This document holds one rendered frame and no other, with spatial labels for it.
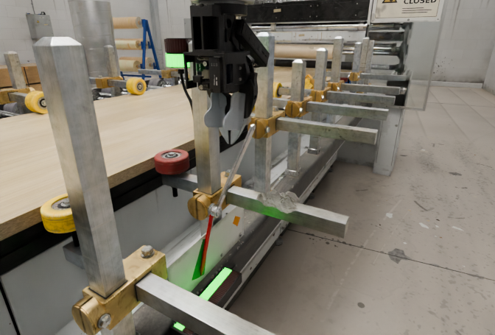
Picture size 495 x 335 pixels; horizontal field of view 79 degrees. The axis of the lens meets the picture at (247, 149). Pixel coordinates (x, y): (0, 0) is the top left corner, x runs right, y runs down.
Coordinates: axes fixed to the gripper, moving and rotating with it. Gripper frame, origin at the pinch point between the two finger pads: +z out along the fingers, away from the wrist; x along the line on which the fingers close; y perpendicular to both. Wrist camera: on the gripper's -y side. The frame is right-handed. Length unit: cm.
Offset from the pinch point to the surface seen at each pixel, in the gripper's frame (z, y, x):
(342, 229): 16.0, -5.6, 19.1
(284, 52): -2, -232, -88
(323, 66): -5, -76, -7
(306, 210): 14.9, -6.5, 12.1
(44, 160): 10.9, 8.8, -46.1
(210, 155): 5.5, -1.5, -6.2
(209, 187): 12.3, -1.3, -6.5
